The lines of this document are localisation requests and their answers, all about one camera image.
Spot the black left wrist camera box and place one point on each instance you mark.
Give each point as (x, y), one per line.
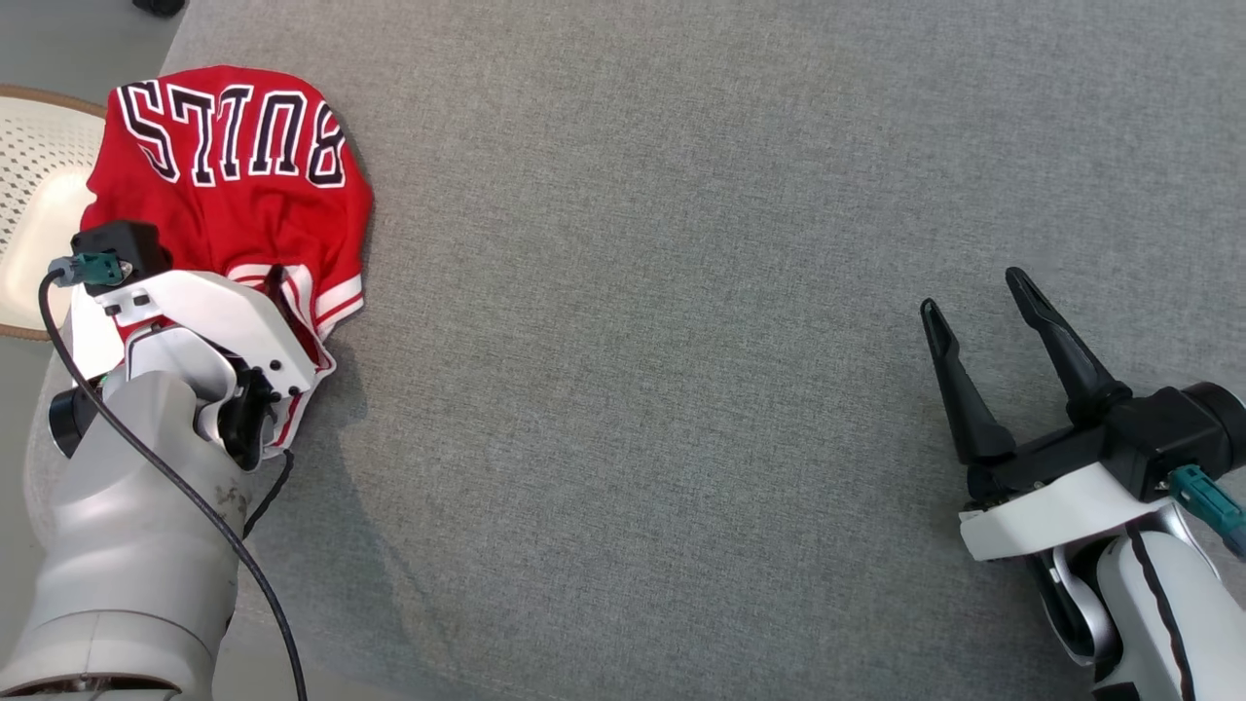
(127, 248)

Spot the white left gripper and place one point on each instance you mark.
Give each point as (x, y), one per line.
(214, 307)

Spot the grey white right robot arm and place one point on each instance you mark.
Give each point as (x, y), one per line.
(1139, 623)

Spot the white perforated laundry basket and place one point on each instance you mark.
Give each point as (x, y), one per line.
(39, 195)

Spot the red Bulls basketball jersey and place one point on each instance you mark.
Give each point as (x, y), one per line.
(253, 214)

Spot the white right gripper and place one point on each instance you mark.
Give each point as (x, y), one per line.
(1051, 506)

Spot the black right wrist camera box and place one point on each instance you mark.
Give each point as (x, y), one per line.
(1168, 433)

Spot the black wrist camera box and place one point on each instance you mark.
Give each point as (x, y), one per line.
(1168, 433)
(127, 248)

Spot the small black object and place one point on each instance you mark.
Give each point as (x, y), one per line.
(158, 6)

